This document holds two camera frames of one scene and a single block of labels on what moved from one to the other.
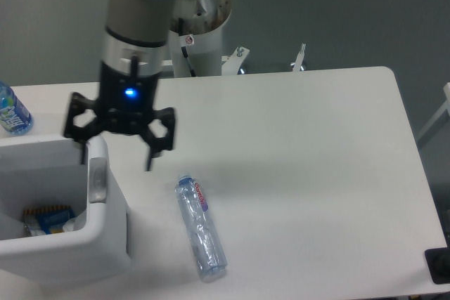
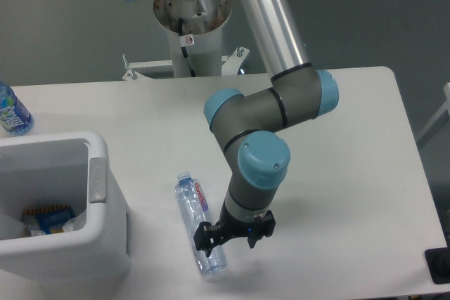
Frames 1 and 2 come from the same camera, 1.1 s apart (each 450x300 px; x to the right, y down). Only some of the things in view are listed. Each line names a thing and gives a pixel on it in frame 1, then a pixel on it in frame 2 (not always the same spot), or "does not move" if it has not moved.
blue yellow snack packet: (47, 219) does not move
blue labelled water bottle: (15, 116) does not move
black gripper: (124, 104) to (208, 235)
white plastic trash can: (48, 171) does not move
